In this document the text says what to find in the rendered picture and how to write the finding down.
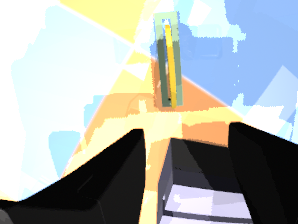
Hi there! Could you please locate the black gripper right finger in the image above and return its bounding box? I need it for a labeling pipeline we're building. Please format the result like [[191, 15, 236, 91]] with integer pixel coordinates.
[[227, 121, 298, 224]]

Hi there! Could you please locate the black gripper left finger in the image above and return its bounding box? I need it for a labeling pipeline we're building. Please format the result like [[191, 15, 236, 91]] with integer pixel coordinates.
[[0, 128, 146, 224]]

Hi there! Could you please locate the gold coin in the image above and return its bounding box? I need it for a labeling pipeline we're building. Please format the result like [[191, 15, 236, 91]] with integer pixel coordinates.
[[165, 24, 177, 108]]

